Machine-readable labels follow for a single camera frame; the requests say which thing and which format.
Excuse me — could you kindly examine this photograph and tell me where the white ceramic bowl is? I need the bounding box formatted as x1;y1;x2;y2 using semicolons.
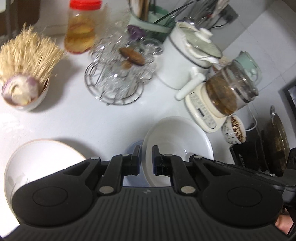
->
142;116;214;187

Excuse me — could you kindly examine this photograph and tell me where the white floral plate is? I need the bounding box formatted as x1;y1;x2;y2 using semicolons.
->
4;139;86;208

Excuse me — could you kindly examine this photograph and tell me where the person's right hand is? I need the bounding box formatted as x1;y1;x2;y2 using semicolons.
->
275;214;293;235

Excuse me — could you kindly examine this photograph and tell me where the dark wok on stove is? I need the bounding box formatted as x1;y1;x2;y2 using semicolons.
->
261;105;290;177

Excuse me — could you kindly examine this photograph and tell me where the speckled ceramic bowl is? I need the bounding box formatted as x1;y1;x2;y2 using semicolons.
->
221;114;246;145

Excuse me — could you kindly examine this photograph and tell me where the glass health kettle with base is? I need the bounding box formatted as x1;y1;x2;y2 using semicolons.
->
185;60;259;133

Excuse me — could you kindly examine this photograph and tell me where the mint green kettle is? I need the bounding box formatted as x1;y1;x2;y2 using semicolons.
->
235;51;262;86

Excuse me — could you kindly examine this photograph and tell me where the white electric cooking pot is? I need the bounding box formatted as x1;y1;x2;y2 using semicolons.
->
156;21;222;90

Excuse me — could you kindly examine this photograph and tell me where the bowl with onion and mushrooms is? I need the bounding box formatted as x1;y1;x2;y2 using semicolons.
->
1;74;49;111

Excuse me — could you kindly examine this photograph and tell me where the red lid glass jar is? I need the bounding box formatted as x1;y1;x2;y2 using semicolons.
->
64;0;102;54

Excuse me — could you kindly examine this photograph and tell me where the green chopstick holder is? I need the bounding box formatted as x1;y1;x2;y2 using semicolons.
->
128;6;176;43

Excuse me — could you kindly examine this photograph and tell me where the hanging utensil rack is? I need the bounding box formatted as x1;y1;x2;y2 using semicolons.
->
184;0;229;28

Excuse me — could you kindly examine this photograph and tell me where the wire glass cup rack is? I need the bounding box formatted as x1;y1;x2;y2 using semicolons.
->
84;31;163;105

